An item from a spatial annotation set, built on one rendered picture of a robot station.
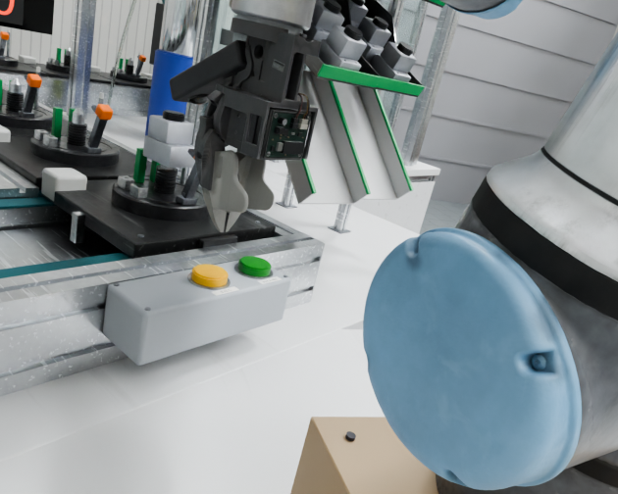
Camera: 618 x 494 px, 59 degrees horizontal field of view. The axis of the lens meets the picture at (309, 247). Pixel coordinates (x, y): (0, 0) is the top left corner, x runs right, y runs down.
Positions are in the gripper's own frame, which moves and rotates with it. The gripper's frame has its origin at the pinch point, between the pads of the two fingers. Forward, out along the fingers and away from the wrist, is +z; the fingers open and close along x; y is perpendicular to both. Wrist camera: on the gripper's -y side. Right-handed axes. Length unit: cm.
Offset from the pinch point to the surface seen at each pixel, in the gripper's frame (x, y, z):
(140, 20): 233, -383, -12
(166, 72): 61, -98, -4
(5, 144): -1, -53, 7
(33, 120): 9, -64, 5
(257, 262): 7.1, 0.2, 6.3
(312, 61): 28.8, -16.6, -17.4
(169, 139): 6.6, -19.5, -3.5
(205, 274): -1.3, 0.7, 6.3
